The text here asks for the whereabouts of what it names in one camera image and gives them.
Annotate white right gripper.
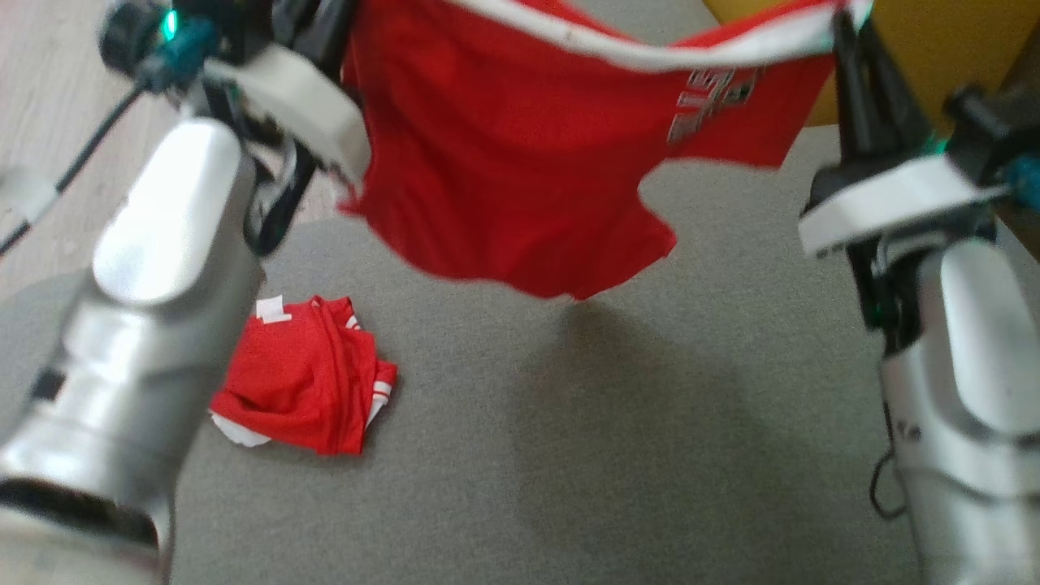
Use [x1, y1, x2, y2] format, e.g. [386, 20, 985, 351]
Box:
[799, 11, 1010, 356]

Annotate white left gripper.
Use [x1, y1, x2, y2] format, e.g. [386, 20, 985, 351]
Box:
[201, 0, 372, 258]

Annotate red jersey with white trim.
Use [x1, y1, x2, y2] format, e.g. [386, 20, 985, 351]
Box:
[340, 0, 875, 302]

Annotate yellow furniture piece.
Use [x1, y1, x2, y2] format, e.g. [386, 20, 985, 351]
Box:
[703, 0, 1040, 131]

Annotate red shorts with white stripes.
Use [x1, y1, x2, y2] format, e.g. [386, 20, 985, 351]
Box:
[209, 294, 399, 457]

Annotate large grey sofa seat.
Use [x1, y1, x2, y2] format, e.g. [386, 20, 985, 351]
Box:
[0, 122, 1040, 585]

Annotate blue left cable connector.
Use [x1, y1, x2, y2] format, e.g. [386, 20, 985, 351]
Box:
[142, 18, 222, 92]

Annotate blue cable connector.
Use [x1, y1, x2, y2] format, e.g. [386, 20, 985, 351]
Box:
[142, 18, 222, 92]
[1006, 154, 1040, 208]

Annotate blue right cable connector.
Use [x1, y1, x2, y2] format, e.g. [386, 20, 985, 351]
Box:
[1006, 154, 1040, 208]

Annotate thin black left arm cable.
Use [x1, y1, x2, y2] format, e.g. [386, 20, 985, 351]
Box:
[0, 80, 151, 254]

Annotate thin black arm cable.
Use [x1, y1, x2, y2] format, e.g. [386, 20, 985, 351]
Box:
[868, 405, 909, 521]
[0, 80, 151, 254]

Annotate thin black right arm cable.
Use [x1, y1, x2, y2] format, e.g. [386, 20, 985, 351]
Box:
[868, 405, 909, 521]

